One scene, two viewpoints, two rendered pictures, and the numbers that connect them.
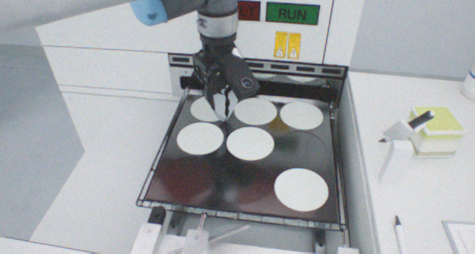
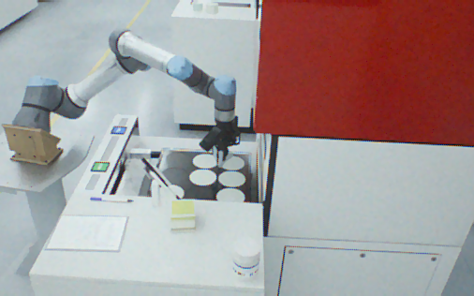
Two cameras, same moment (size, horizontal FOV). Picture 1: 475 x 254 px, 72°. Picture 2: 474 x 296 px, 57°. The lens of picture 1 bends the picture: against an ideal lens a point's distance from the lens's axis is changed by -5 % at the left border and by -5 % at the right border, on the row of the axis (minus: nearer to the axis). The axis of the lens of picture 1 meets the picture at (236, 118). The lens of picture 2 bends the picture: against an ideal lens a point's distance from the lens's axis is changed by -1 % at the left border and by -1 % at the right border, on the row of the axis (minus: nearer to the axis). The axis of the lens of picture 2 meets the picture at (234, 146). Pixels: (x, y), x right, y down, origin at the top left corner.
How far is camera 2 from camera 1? 1.51 m
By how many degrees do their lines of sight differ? 64
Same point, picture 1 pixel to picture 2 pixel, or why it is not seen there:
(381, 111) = (214, 211)
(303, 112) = (233, 197)
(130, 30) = not seen: hidden behind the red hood
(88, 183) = (188, 144)
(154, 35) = not seen: hidden behind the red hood
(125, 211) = not seen: hidden behind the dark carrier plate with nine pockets
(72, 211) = (171, 143)
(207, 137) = (206, 163)
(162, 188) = (170, 153)
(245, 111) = (229, 174)
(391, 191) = (149, 203)
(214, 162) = (187, 166)
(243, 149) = (197, 174)
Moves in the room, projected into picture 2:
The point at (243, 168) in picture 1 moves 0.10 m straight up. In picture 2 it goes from (184, 175) to (183, 153)
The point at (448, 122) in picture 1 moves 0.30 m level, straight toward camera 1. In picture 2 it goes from (177, 210) to (107, 172)
